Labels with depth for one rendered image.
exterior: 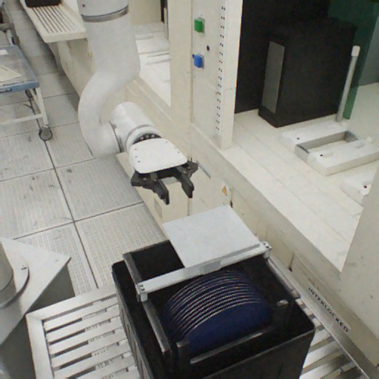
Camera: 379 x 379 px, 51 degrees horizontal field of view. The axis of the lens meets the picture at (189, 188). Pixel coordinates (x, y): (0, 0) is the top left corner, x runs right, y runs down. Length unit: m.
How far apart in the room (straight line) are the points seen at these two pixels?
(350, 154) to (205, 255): 0.74
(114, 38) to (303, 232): 0.58
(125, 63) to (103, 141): 0.17
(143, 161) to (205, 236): 0.24
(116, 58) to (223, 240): 0.41
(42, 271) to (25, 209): 1.49
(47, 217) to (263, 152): 1.52
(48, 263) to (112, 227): 1.22
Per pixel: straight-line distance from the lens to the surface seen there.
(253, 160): 1.17
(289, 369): 0.77
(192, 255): 0.57
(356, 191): 1.06
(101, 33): 0.78
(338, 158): 1.19
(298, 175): 1.14
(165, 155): 0.77
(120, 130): 0.87
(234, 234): 0.60
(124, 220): 2.28
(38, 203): 2.54
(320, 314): 0.95
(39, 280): 1.03
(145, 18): 2.64
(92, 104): 0.82
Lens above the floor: 1.50
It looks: 37 degrees down
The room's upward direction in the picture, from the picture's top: straight up
